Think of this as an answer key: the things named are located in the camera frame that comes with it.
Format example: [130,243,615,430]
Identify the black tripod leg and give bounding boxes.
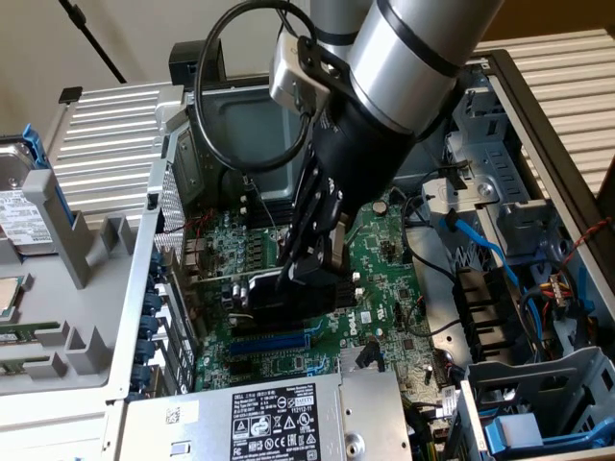
[56,0,129,84]

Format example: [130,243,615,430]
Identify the red black twisted wire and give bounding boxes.
[156,209,216,236]
[559,215,615,270]

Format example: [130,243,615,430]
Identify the graphics card with black fan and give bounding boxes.
[167,249,340,332]

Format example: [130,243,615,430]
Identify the open PC case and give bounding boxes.
[100,47,615,461]

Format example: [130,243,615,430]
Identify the CPU socket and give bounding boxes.
[268,228,295,270]

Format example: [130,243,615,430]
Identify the long black expansion slot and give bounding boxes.
[230,322,307,339]

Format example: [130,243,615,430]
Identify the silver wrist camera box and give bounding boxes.
[267,31,333,117]

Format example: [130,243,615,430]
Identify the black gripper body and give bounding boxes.
[309,90,414,220]

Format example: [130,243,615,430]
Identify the thick black wire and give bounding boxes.
[401,191,457,284]

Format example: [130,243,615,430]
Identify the thin metal locking lever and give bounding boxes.
[242,175,281,232]

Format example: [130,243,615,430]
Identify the multicolour power wire bundle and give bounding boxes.
[518,261,595,366]

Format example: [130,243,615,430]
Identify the black wire plug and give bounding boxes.
[357,338,385,374]

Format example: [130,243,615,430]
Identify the blue flat wire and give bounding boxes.
[439,209,523,289]

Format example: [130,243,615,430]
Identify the green RAM stick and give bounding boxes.
[0,357,54,376]
[0,322,62,345]

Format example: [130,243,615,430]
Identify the long blue expansion slot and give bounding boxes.
[229,332,309,357]

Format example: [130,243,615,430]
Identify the black box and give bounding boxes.
[168,40,227,88]

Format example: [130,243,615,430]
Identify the black camera cable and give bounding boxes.
[195,0,321,175]

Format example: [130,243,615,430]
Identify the grey metal disk bay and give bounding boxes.
[451,345,615,461]

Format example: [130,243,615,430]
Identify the hard disk in blue caddy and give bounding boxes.
[0,123,73,260]

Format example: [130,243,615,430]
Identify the CPU chip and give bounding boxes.
[0,276,31,323]

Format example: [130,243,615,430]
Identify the black plastic drive rails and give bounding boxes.
[454,266,528,364]

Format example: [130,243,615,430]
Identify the blue plastic disk tray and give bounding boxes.
[480,412,615,455]

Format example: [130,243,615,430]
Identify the green motherboard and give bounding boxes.
[180,184,465,433]

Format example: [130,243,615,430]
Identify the silver heat sink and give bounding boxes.
[338,346,385,374]

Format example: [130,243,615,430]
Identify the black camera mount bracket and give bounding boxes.
[296,36,355,95]

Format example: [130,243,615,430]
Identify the grey parts rack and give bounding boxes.
[0,170,145,398]

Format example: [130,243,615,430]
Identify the grey power supply unit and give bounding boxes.
[117,369,414,461]

